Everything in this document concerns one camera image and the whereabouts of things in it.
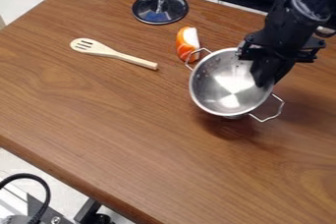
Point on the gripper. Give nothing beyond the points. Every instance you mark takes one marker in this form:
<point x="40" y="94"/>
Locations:
<point x="285" y="31"/>

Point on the silver pot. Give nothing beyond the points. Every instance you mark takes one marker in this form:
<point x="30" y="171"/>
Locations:
<point x="227" y="84"/>

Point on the orange toy fruit slice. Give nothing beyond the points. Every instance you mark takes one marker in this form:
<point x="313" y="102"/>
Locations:
<point x="188" y="43"/>

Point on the wooden slotted spatula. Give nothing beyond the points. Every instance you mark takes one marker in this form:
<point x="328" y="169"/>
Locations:
<point x="105" y="51"/>

